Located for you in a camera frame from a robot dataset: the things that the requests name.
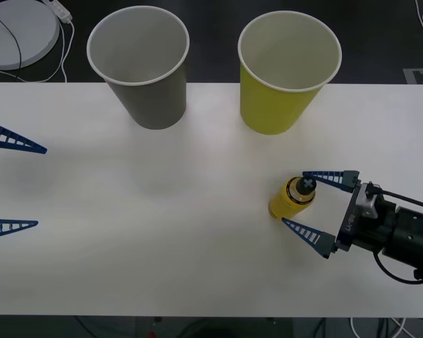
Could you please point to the white floor lamp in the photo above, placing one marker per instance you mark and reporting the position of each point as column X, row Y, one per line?
column 28, row 35

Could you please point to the yellow bottle with black cap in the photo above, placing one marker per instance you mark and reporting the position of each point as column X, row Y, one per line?
column 289, row 202

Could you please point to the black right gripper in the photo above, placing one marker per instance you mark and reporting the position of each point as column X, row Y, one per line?
column 347, row 225

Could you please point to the yellow-green plastic waste bin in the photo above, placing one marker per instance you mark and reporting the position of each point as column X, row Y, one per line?
column 268, row 112

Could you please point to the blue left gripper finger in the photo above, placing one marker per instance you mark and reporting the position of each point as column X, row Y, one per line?
column 31, row 224
column 38, row 150

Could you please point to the white power strip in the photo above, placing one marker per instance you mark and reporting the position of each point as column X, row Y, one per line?
column 61, row 10

